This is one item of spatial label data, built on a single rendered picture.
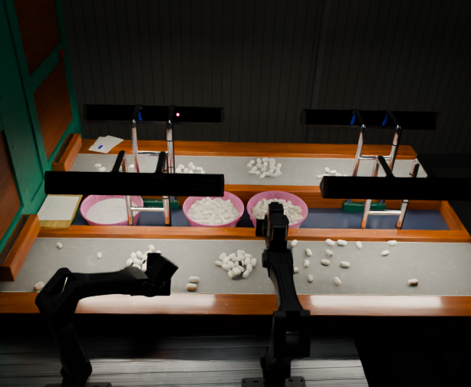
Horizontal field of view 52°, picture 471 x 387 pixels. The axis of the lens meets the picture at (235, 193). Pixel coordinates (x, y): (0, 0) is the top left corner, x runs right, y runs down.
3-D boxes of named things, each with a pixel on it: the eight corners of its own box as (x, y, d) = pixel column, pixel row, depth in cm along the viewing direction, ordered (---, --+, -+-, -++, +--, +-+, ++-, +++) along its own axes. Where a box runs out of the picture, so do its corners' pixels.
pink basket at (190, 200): (252, 235, 213) (253, 217, 207) (194, 249, 204) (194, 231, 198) (229, 201, 233) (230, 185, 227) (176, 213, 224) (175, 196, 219)
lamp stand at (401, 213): (412, 271, 197) (442, 177, 172) (362, 271, 196) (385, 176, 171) (397, 241, 212) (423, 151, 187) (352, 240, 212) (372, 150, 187)
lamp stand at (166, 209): (170, 269, 193) (165, 173, 168) (119, 268, 193) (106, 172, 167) (174, 238, 209) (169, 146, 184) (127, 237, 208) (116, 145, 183)
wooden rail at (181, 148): (410, 185, 268) (418, 156, 257) (77, 180, 261) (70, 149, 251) (403, 173, 278) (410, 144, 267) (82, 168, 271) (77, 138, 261)
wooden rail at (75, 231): (464, 258, 207) (472, 238, 201) (32, 253, 201) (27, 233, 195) (459, 249, 212) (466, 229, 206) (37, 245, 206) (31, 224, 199)
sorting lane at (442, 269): (503, 300, 179) (505, 296, 178) (1, 296, 173) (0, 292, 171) (469, 246, 204) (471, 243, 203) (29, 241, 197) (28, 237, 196)
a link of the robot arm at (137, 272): (139, 262, 147) (44, 268, 124) (157, 279, 142) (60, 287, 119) (127, 297, 150) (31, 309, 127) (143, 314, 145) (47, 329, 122)
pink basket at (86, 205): (156, 224, 217) (155, 206, 211) (103, 250, 201) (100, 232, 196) (123, 198, 232) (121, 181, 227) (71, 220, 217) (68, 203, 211)
